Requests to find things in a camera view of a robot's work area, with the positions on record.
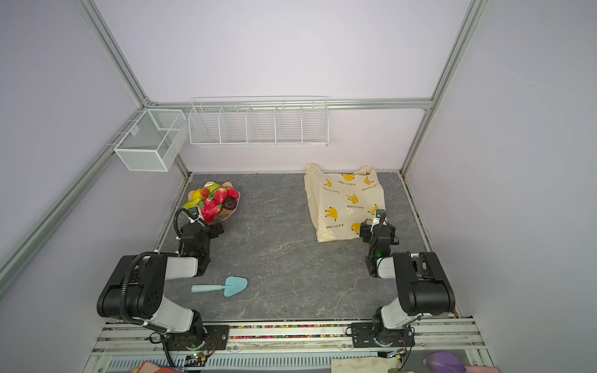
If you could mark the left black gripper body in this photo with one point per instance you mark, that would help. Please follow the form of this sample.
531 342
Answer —
213 229

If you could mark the dark purple mangosteen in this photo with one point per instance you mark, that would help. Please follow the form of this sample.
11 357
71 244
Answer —
230 204

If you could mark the beige cloth at edge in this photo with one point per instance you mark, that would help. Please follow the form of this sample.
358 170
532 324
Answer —
365 365

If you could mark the purple object at edge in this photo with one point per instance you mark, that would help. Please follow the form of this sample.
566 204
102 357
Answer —
444 362

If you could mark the banana print plastic bag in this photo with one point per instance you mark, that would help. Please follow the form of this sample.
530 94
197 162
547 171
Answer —
339 203

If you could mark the green apple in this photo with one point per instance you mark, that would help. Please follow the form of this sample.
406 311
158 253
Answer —
213 187

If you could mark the green pear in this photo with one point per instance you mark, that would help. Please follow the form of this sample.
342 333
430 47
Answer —
193 203

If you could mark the pink wavy fruit plate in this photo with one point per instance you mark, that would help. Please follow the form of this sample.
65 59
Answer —
224 214

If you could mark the yellow lemon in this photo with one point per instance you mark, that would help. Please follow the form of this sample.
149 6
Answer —
197 194

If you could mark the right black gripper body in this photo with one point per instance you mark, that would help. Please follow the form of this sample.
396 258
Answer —
368 231

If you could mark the white wire shelf long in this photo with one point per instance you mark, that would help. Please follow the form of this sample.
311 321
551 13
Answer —
259 121

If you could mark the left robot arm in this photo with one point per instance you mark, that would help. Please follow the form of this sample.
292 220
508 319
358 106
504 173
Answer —
134 293

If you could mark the white wire basket small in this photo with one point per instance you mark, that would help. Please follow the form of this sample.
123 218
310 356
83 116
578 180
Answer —
153 141

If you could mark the light blue plastic spatula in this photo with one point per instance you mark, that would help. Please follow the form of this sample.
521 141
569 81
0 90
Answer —
231 287

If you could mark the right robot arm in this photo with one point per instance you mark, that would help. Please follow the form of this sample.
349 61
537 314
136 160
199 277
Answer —
423 289

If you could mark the pink dragon fruit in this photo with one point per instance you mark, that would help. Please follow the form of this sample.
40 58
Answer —
209 209

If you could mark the red strawberry large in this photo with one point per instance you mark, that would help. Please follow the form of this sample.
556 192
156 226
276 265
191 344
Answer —
220 195

